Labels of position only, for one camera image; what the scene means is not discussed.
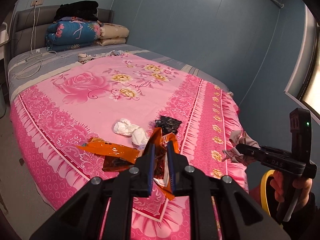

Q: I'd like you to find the black clothing pile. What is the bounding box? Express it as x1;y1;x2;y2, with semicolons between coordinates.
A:
54;1;99;21

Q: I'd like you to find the white tissue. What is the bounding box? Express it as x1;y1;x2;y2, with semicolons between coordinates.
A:
113;118;149;147

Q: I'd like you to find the pink floral blanket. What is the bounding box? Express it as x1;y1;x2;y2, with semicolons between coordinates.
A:
10;52;250;240

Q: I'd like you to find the person's right hand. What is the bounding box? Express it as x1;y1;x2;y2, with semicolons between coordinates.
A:
269;169;314;207

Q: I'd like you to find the grey padded headboard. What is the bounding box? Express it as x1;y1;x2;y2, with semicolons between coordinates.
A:
5;5;114;60

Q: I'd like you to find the grey striped bed sheet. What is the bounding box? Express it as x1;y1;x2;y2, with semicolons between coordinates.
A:
7;44;229;102

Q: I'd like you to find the window frame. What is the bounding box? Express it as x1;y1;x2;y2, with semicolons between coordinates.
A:
284;7;319;123

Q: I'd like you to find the white charging cable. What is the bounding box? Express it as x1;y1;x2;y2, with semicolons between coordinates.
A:
13;0;58;80

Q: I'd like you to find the orange snack wrapper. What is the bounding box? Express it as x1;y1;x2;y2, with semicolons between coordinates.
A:
77;127;180;200

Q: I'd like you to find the wall power socket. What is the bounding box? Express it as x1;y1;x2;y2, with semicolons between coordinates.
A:
30;0;43;7

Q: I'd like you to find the beige wrapper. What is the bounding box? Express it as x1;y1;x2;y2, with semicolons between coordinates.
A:
222;130;261;166

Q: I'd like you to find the beige folded quilt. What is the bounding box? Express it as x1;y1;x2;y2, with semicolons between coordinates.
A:
95;23;130;46

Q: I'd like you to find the blue floral folded quilt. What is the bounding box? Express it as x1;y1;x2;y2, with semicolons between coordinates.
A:
45;20;101;52

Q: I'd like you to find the yellow rimmed black trash bin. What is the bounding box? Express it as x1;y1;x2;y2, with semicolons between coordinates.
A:
259;170;285;226

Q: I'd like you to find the black plastic bag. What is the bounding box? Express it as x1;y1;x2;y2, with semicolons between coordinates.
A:
155;115;182;135

